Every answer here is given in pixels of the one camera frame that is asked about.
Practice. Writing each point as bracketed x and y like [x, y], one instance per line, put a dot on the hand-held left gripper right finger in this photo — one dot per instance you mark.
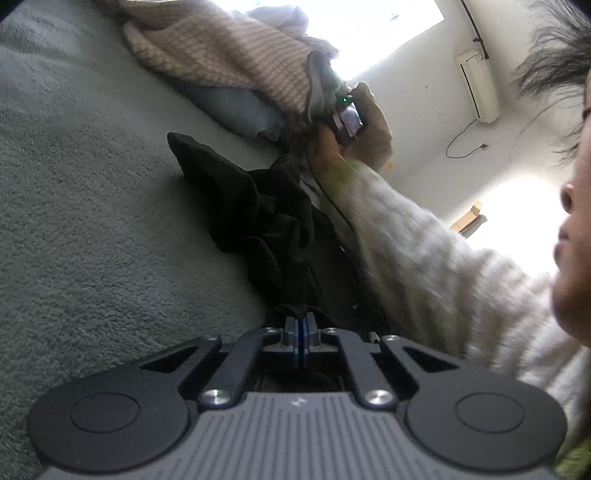
[313, 332]

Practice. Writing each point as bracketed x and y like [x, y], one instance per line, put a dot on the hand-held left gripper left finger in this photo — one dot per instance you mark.
[290, 332]

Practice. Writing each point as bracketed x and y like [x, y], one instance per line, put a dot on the black t-shirt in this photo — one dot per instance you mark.
[268, 221]

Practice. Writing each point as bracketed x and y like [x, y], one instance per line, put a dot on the person's right forearm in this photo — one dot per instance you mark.
[415, 258]

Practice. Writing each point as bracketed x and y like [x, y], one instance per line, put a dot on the person's right hand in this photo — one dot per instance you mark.
[330, 147]

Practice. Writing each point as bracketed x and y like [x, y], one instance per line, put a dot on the cream garment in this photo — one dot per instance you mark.
[281, 21]

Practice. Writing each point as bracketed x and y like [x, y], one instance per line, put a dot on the grey-blue folded garment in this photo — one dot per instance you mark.
[231, 110]

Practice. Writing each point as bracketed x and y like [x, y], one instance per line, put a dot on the white air conditioner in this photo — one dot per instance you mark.
[480, 87]

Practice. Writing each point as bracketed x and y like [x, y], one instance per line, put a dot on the black air conditioner pipe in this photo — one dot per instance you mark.
[475, 32]

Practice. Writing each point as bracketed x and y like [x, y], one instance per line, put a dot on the cardboard sheet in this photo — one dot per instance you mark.
[468, 221]

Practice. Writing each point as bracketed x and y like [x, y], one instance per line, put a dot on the person's head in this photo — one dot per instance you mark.
[577, 258]

